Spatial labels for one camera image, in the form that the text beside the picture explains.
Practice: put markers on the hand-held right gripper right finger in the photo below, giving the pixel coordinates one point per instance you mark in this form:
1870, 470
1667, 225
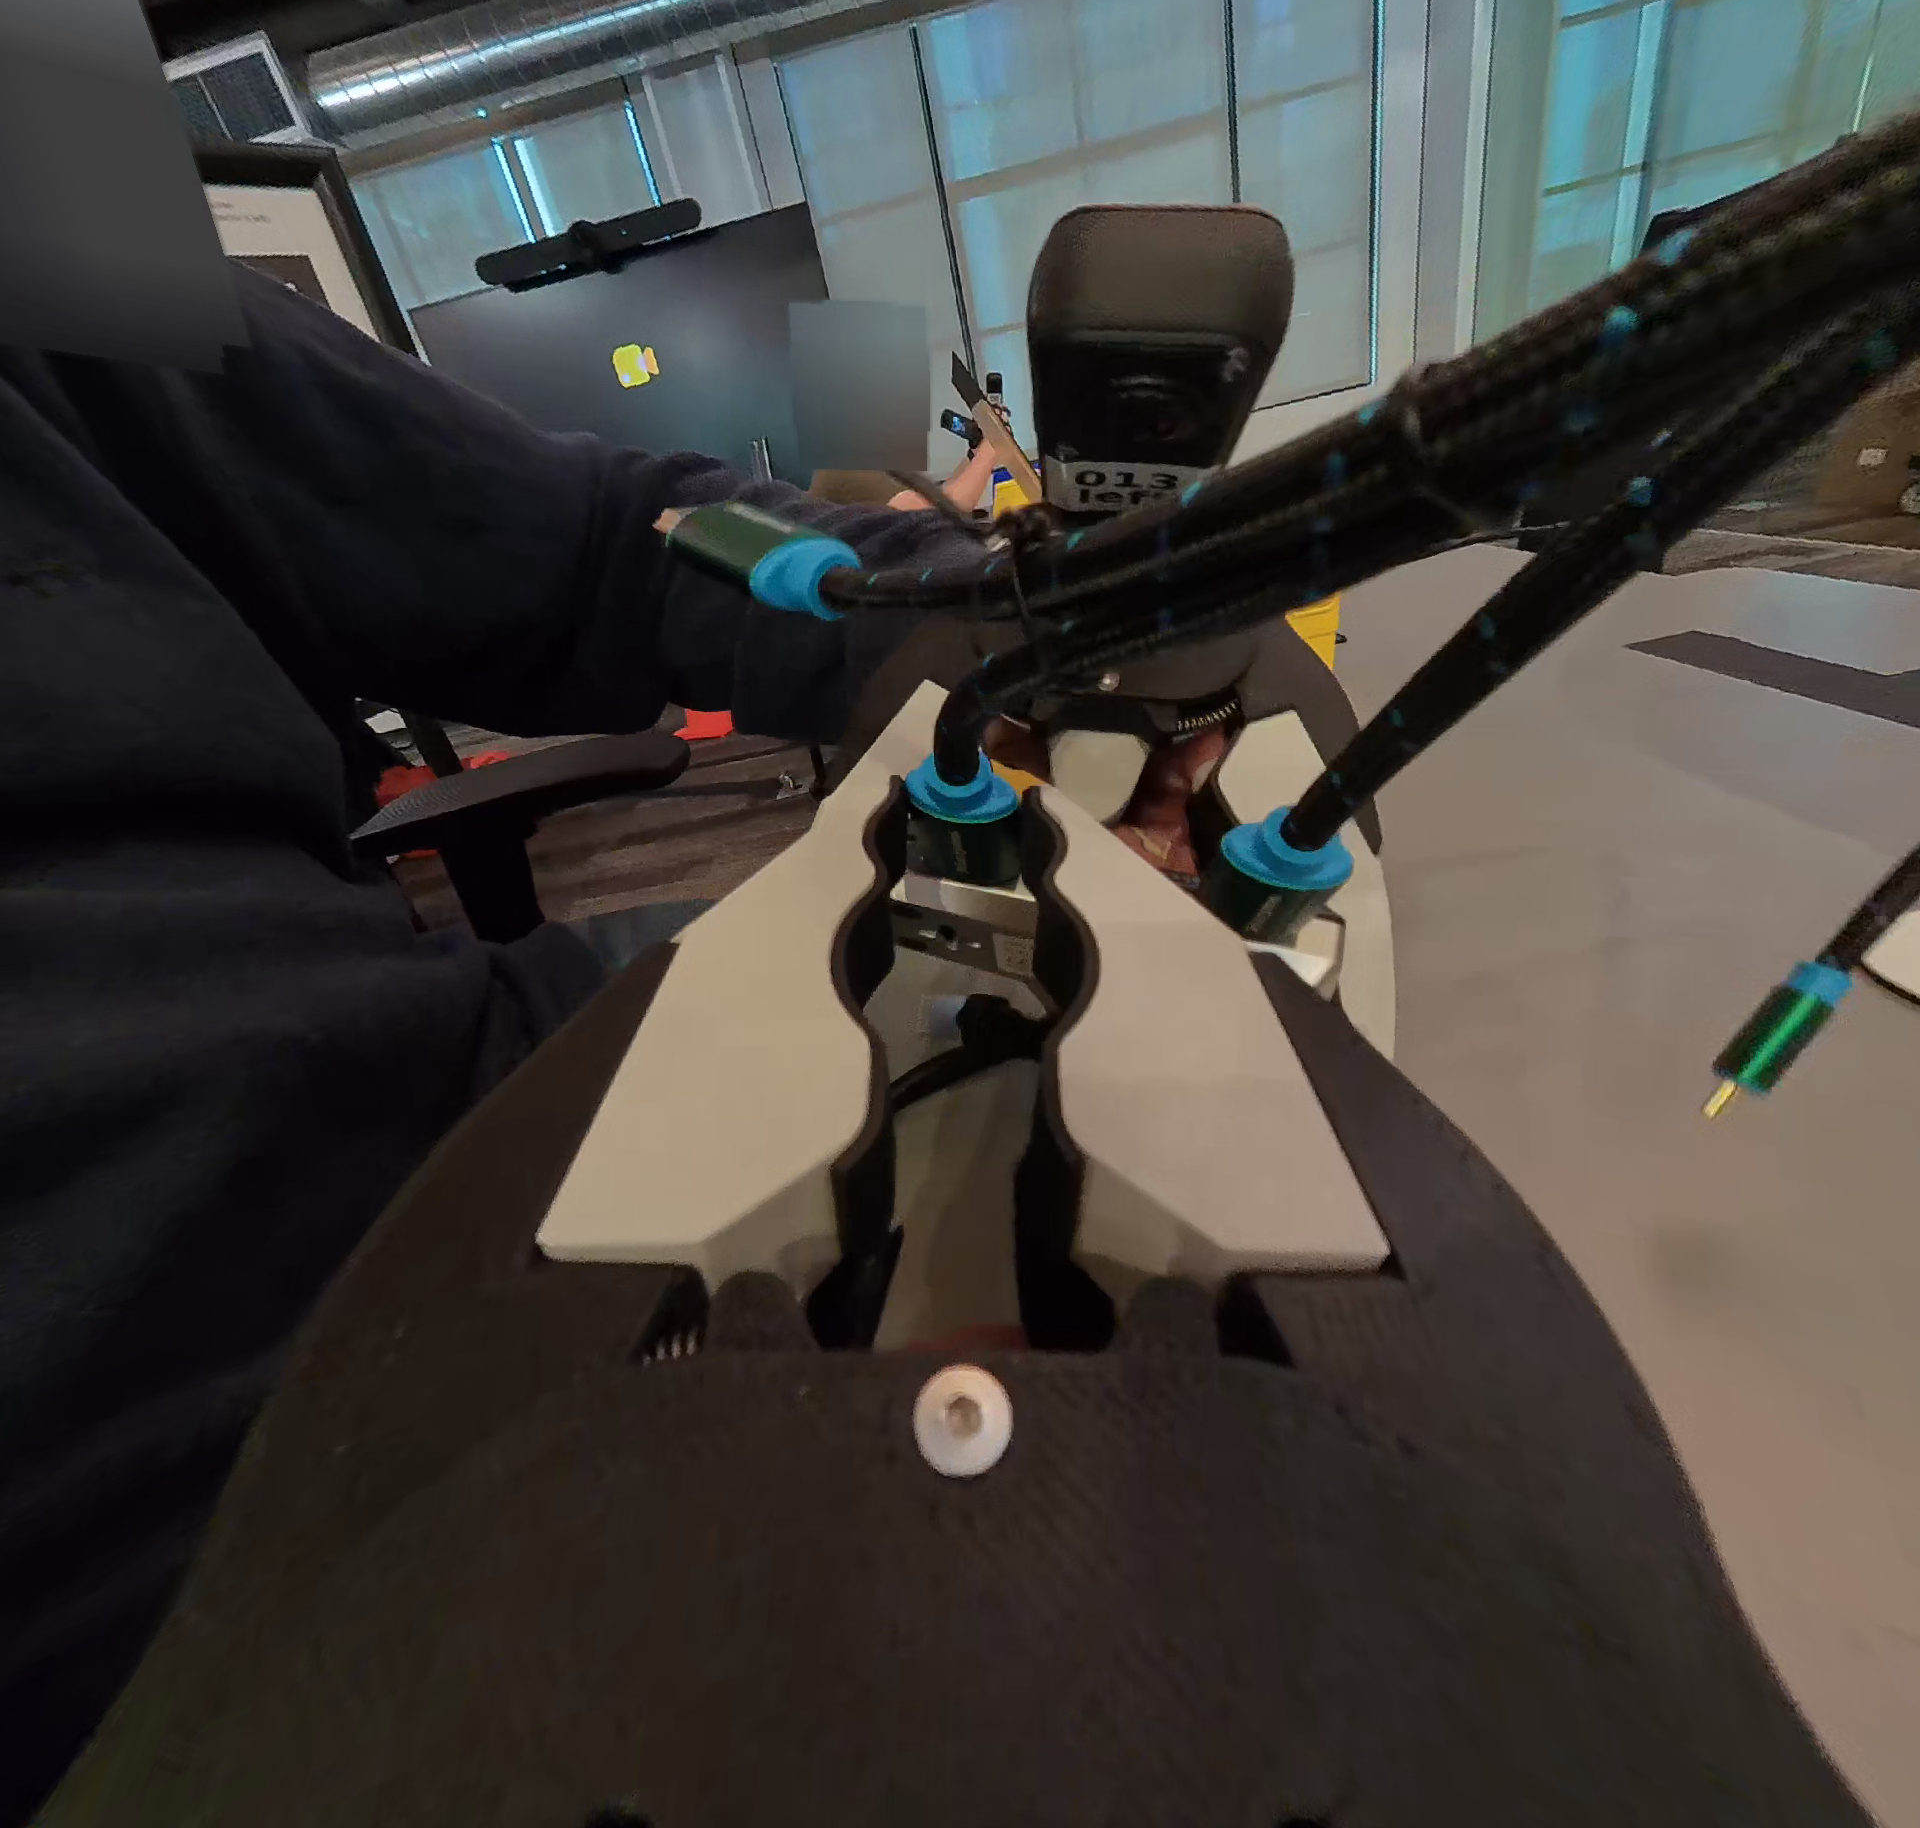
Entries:
1216, 1109

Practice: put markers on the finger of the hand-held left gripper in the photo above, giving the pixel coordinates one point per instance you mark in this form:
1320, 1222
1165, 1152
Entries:
1365, 974
1096, 773

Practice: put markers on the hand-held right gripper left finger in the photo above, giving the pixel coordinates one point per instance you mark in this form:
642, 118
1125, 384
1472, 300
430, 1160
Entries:
721, 1109

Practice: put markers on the person's left hand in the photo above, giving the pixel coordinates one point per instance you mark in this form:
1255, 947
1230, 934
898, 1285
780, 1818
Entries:
1185, 803

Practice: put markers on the black chair with armrest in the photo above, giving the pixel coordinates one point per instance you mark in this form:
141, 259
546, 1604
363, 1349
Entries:
510, 794

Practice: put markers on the orange floor object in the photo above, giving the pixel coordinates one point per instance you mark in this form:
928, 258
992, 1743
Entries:
451, 755

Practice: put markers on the large black television screen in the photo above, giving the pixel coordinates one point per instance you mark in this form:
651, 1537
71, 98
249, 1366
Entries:
600, 359

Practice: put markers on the white printed board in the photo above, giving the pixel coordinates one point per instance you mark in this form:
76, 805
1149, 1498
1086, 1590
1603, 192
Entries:
300, 254

